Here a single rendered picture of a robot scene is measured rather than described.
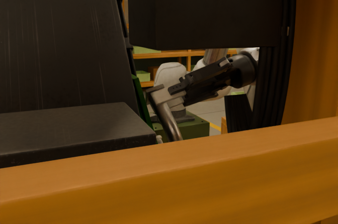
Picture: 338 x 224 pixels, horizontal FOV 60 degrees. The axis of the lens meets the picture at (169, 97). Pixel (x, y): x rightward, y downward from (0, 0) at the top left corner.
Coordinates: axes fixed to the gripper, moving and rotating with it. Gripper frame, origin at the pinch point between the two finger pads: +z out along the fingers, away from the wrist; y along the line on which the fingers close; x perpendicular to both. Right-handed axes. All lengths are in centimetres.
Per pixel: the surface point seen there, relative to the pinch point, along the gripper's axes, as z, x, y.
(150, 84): -129, -269, -454
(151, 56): -147, -308, -415
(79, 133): 18.6, 8.9, 17.7
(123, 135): 13.6, 12.0, 18.7
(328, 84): -9.9, 18.9, 26.4
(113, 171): 16.8, 20.2, 32.9
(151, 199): 15.0, 22.9, 31.8
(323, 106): -9.2, 20.6, 24.3
